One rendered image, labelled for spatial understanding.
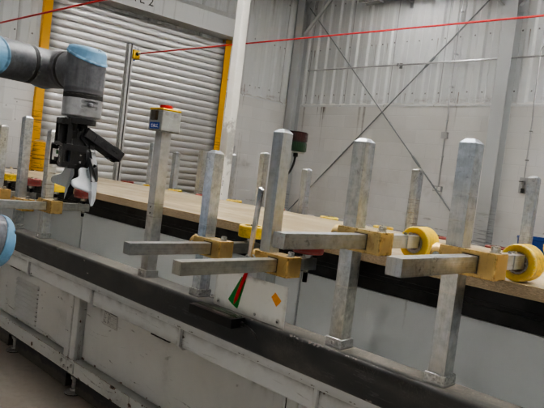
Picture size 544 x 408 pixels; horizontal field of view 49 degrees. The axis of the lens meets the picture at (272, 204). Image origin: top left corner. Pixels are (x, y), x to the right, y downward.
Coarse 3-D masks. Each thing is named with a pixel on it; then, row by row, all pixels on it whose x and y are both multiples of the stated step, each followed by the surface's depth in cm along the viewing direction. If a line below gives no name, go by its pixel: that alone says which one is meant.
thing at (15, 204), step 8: (0, 200) 221; (8, 200) 223; (16, 200) 227; (8, 208) 223; (16, 208) 225; (24, 208) 227; (32, 208) 230; (40, 208) 232; (64, 208) 239; (72, 208) 241; (80, 208) 243; (88, 208) 246
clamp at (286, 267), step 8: (256, 256) 151; (264, 256) 149; (272, 256) 147; (280, 256) 145; (280, 264) 145; (288, 264) 144; (296, 264) 146; (272, 272) 147; (280, 272) 145; (288, 272) 144; (296, 272) 146
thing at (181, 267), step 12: (180, 264) 126; (192, 264) 128; (204, 264) 130; (216, 264) 132; (228, 264) 135; (240, 264) 138; (252, 264) 140; (264, 264) 143; (276, 264) 146; (312, 264) 155
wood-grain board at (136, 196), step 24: (96, 192) 247; (120, 192) 266; (144, 192) 287; (168, 192) 313; (192, 216) 202; (240, 216) 212; (288, 216) 241; (312, 216) 259; (384, 264) 148; (504, 288) 127; (528, 288) 124
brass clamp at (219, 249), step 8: (192, 240) 169; (200, 240) 167; (208, 240) 164; (216, 240) 162; (216, 248) 162; (224, 248) 162; (232, 248) 164; (208, 256) 164; (216, 256) 162; (224, 256) 163
